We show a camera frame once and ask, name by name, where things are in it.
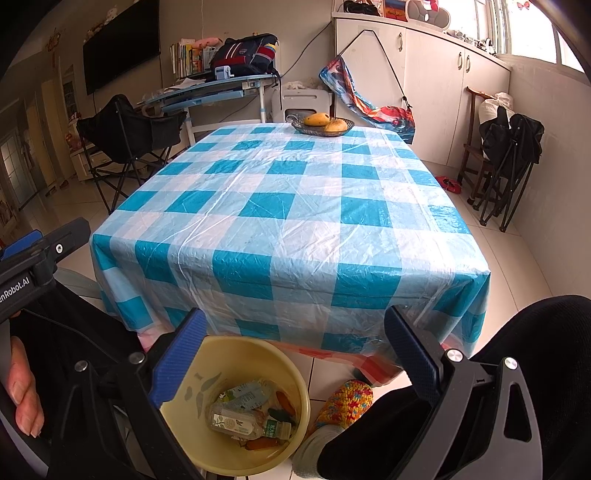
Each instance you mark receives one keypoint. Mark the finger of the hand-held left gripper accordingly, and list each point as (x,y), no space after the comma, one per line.
(60,247)
(18,242)

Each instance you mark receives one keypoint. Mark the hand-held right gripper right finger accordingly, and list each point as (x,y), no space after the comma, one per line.
(413,357)

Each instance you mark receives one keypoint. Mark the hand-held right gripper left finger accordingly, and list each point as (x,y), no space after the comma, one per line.
(178,357)

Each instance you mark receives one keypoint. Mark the grey blue milk carton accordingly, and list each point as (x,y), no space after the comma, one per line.
(249,394)

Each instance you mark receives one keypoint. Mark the yellow plastic bucket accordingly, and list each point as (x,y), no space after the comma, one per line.
(258,362)

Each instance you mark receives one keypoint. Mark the clear plastic bottle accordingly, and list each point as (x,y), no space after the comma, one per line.
(235,422)

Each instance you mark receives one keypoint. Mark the white bottle green label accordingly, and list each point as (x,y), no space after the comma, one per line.
(278,429)

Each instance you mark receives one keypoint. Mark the person's left hand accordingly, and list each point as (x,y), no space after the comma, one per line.
(25,392)

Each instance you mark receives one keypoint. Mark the person's black trouser leg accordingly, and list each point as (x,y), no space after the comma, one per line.
(485,332)

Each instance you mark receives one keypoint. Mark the colourful crocheted slipper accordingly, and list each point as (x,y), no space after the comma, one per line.
(346,404)

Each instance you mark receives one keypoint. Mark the white low cabinet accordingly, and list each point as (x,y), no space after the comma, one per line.
(90,161)

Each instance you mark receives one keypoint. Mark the beige interior door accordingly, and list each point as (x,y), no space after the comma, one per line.
(55,134)

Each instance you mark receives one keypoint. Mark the black folding camp chair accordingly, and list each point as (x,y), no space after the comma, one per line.
(124,134)

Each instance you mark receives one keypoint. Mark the grey sock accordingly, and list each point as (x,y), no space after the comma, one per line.
(316,450)

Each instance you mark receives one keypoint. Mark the blue checked plastic tablecloth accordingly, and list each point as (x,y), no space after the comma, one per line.
(286,221)

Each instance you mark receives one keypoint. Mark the red slippers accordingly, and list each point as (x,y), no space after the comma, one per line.
(449,183)

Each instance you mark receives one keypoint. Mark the loose white papers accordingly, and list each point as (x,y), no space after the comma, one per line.
(182,84)

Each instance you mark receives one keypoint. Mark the blue study desk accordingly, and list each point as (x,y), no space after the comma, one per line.
(207,94)

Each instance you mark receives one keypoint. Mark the wooden chair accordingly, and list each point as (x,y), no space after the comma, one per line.
(471,152)

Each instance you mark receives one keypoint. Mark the row of books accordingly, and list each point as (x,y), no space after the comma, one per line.
(184,60)

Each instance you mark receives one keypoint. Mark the white plush toy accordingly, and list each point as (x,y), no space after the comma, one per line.
(111,15)

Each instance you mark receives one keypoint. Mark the small blue device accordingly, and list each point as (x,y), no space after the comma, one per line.
(223,72)

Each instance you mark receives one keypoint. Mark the dark fruit bowl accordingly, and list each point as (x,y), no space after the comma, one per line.
(323,131)

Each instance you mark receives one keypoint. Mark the orange mango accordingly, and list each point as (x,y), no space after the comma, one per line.
(336,124)

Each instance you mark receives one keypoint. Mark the pink plush toy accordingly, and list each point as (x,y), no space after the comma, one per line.
(207,43)

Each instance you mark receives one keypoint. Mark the yellow mango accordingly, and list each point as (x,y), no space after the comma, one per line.
(316,119)

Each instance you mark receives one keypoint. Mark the printed tote bag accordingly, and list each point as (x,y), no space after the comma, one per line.
(360,101)

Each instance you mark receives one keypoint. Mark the white sack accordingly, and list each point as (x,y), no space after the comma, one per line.
(496,104)

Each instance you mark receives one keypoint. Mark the dark striped backpack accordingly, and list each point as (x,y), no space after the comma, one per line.
(244,53)

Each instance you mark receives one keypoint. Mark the white plastic stool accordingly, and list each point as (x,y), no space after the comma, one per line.
(300,101)

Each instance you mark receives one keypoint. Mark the white cloth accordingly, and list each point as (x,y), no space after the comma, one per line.
(300,86)

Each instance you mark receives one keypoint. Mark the row of small shoes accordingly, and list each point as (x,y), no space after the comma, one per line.
(471,42)

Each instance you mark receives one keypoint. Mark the window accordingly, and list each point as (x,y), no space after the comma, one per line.
(531,32)

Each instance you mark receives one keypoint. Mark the red blue box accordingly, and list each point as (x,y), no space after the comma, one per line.
(396,10)

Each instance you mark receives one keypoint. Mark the black bag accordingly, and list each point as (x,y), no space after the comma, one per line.
(362,7)

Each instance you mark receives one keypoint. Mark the red bow window sticker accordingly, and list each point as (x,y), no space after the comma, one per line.
(524,4)

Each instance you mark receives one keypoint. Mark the red wall hanging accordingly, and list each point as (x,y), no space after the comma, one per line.
(54,40)

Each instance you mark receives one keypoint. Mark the black wall television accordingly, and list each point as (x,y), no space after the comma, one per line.
(122,50)

